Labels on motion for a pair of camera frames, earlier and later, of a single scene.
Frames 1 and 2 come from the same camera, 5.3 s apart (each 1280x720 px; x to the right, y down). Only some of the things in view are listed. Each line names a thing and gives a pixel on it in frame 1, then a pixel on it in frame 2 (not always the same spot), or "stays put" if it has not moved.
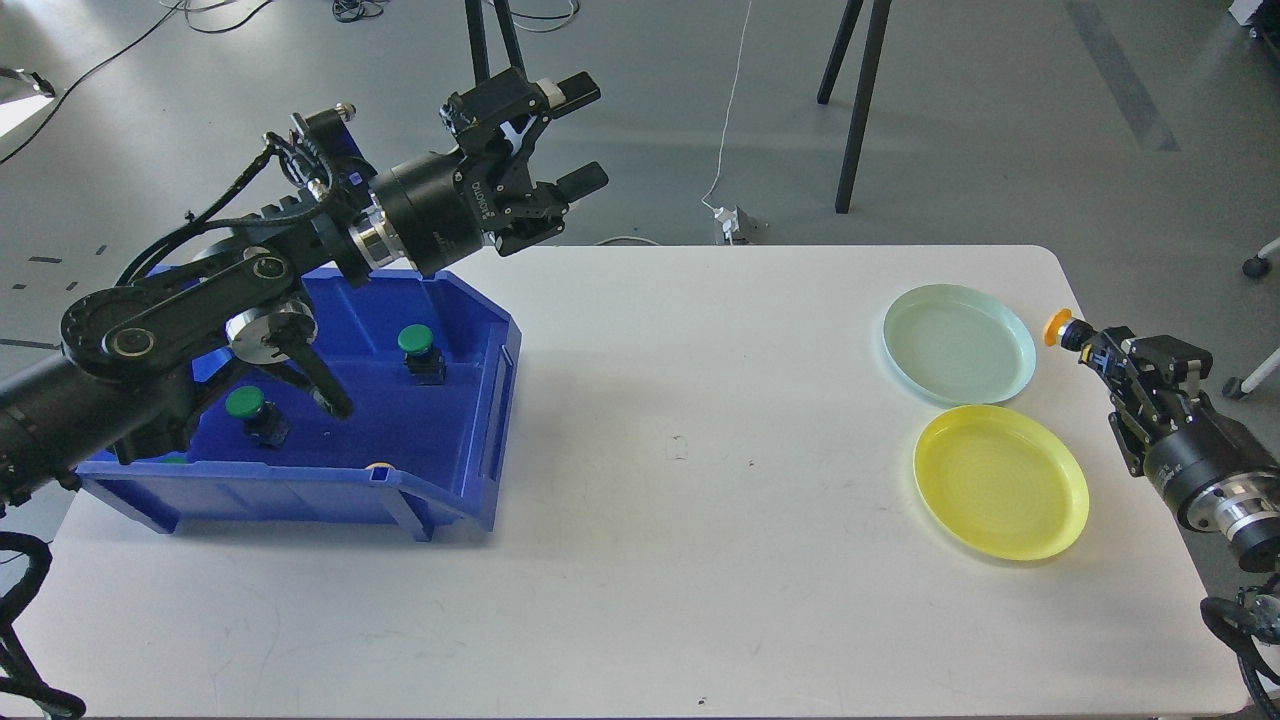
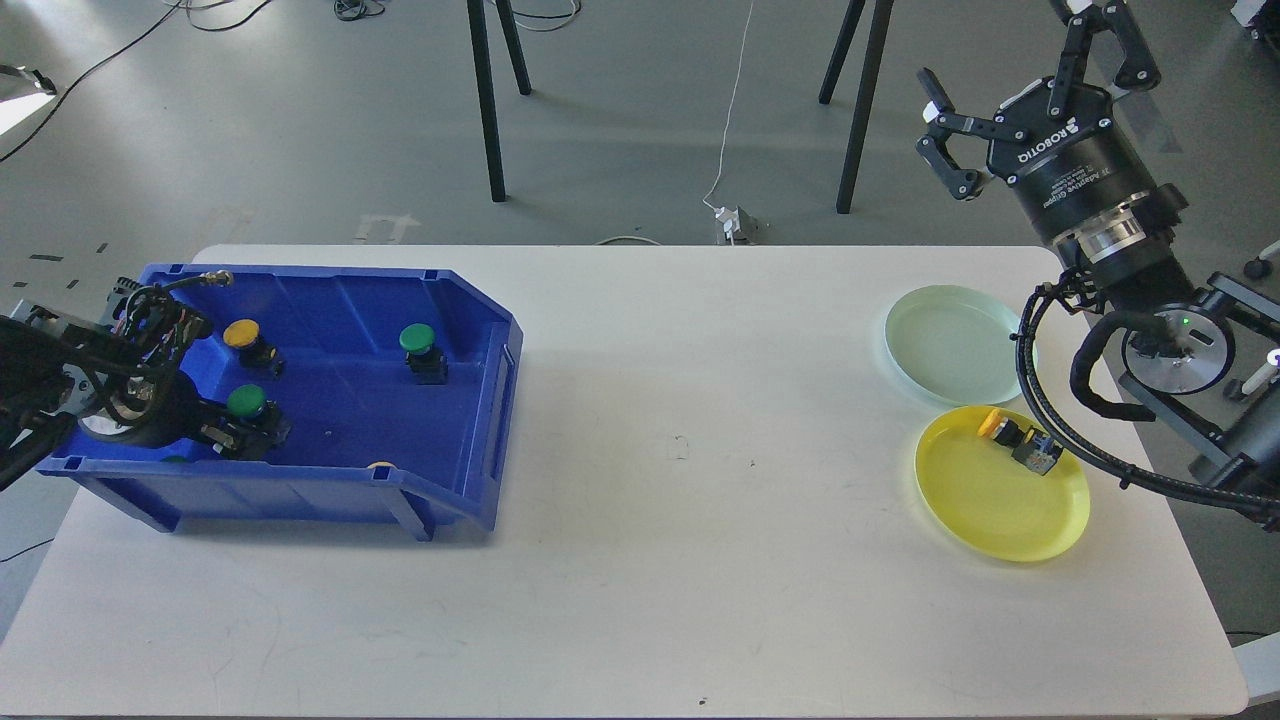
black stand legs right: x=877 y=26 stays put
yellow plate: x=1002 y=481 stays put
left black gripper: x=438 y=207 -> x=147 y=414
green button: x=425 y=363 stays put
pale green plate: x=960 y=343 stays put
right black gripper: x=1160 y=418 -> x=1078 y=159
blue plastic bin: x=431 y=363 stays put
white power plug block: x=730 y=219 stays put
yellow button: x=1053 y=324 -> x=1033 y=448
